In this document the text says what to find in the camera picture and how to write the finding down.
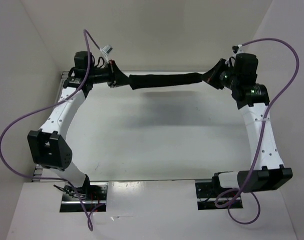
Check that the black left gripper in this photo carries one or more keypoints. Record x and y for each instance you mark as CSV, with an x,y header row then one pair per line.
x,y
116,78

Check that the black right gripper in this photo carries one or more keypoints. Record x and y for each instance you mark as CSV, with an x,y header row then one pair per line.
x,y
211,77

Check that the black skirt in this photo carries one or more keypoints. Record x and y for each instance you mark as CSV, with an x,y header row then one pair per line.
x,y
163,80

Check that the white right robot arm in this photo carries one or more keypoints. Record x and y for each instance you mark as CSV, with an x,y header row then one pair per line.
x,y
267,171

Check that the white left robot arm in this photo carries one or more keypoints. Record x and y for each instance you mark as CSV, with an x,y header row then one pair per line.
x,y
48,145

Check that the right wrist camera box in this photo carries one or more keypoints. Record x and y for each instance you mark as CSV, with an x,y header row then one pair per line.
x,y
245,65

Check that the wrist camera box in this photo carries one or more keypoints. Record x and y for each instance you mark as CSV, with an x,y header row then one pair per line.
x,y
245,65
81,59

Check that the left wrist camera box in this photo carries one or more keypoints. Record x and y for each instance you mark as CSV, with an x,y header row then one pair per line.
x,y
81,59

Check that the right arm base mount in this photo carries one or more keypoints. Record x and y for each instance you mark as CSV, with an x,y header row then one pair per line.
x,y
206,196

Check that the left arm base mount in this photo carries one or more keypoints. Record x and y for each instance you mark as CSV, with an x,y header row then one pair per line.
x,y
95,200

